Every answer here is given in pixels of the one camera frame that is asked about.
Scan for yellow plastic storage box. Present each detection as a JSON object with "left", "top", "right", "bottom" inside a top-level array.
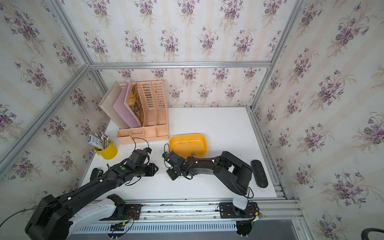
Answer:
[{"left": 169, "top": 134, "right": 208, "bottom": 159}]

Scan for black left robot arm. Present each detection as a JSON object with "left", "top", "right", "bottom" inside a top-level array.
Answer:
[{"left": 25, "top": 148, "right": 158, "bottom": 240}]

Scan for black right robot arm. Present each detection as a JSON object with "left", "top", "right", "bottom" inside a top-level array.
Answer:
[{"left": 162, "top": 151, "right": 253, "bottom": 211}]

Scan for yellow pen cup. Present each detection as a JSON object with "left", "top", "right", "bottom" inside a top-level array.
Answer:
[{"left": 94, "top": 141, "right": 118, "bottom": 160}]

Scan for pens in cup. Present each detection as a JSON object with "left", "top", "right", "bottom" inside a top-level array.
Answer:
[{"left": 88, "top": 132, "right": 111, "bottom": 151}]

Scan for pink folder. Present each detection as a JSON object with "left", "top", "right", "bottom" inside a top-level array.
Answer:
[{"left": 113, "top": 81, "right": 142, "bottom": 128}]

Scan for patterned brown folder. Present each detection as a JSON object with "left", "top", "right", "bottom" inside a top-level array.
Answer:
[{"left": 126, "top": 84, "right": 144, "bottom": 127}]

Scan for beige folder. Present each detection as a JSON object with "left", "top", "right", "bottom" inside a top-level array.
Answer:
[{"left": 99, "top": 82, "right": 129, "bottom": 129}]

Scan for peach plastic desk organizer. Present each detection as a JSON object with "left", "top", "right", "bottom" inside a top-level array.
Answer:
[{"left": 117, "top": 80, "right": 169, "bottom": 145}]

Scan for black oval pad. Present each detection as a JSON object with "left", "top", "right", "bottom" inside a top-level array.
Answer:
[{"left": 251, "top": 160, "right": 269, "bottom": 189}]

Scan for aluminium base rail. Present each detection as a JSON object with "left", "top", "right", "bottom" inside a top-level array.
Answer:
[{"left": 69, "top": 200, "right": 313, "bottom": 240}]

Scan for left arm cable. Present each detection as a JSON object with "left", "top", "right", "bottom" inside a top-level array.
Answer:
[{"left": 0, "top": 203, "right": 58, "bottom": 229}]

